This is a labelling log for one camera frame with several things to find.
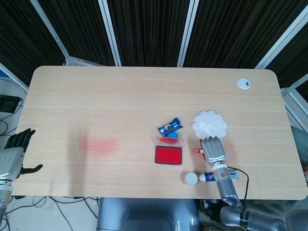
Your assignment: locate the red ink pad box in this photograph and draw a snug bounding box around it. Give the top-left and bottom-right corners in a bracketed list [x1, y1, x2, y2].
[154, 136, 186, 166]

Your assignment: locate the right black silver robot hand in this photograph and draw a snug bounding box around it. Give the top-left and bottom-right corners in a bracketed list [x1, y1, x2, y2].
[199, 136, 227, 166]

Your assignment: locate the white table cable grommet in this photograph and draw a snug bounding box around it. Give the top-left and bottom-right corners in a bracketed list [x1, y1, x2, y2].
[236, 77, 252, 90]

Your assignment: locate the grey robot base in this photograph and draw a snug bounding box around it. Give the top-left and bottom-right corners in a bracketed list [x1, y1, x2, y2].
[96, 197, 200, 231]

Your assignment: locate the white flower-shaped plastic dish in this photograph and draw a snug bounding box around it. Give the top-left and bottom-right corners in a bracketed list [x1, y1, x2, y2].
[192, 110, 228, 140]

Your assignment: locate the white partition frame post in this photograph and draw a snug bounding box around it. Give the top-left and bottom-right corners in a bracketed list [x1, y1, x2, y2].
[177, 0, 200, 68]
[98, 0, 122, 67]
[254, 11, 308, 69]
[30, 0, 71, 60]
[0, 62, 30, 92]
[281, 72, 308, 135]

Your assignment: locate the white round jar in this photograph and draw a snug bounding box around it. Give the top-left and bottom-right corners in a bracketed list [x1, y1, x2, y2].
[184, 172, 199, 186]

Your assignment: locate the blue cookie packet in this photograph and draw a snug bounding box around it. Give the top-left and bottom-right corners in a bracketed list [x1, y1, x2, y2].
[157, 117, 183, 135]

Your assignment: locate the blue white toothpaste tube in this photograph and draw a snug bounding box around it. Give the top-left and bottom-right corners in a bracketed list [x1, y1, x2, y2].
[197, 169, 240, 183]

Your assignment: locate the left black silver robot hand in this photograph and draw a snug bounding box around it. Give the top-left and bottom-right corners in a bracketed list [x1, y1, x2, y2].
[0, 128, 43, 180]

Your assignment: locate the black floor cable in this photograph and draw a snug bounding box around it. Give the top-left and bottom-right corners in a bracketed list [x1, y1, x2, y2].
[49, 197, 74, 231]

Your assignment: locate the black box device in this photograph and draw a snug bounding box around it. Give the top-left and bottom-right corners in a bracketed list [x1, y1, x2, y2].
[0, 95, 22, 113]

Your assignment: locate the black mesh bin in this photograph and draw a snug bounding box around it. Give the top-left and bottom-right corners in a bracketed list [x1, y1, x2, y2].
[199, 199, 227, 223]

